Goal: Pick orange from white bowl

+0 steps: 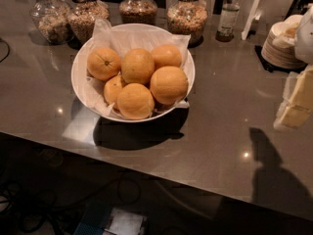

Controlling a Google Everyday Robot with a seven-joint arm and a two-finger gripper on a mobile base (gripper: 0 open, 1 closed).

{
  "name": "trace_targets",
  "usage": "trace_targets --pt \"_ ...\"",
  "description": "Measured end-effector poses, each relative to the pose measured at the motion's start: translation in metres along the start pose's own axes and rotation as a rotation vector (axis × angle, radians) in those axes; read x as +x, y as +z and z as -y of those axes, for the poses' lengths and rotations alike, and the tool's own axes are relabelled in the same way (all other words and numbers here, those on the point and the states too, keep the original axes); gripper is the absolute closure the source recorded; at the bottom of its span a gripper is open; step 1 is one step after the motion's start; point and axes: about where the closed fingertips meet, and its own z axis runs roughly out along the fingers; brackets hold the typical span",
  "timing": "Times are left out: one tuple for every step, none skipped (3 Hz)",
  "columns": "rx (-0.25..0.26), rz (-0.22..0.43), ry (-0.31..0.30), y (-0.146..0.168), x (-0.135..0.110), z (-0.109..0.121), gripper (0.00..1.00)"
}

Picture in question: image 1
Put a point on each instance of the white folded sign card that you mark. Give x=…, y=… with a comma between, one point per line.
x=252, y=19

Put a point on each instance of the large orange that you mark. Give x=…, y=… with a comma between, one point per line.
x=169, y=85

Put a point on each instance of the white paper bowl liner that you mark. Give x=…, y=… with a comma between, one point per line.
x=130, y=38

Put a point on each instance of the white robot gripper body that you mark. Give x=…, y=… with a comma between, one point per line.
x=305, y=39

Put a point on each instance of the orange at back left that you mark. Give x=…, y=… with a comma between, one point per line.
x=103, y=63

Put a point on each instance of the dark glass bottle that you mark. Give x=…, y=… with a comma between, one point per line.
x=228, y=18

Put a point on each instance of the orange at back right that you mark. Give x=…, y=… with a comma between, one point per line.
x=167, y=55

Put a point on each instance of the stack of white plates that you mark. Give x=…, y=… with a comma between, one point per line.
x=278, y=48

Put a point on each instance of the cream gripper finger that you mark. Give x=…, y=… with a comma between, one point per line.
x=297, y=105

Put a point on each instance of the white ceramic bowl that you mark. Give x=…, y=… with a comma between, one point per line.
x=78, y=79

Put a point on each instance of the glass cereal jar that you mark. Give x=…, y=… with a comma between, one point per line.
x=187, y=17
x=83, y=15
x=50, y=18
x=138, y=11

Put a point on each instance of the black mat under plates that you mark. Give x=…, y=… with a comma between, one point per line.
x=271, y=68

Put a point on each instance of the blue and white box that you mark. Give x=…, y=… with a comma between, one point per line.
x=107, y=220

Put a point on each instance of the small orange at lower left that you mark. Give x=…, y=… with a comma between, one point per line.
x=112, y=89

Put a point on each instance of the orange at centre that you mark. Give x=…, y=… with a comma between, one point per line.
x=137, y=66

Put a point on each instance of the far left glass cereal jar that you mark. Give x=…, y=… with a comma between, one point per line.
x=50, y=18

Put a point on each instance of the orange at front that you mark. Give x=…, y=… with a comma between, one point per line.
x=135, y=101

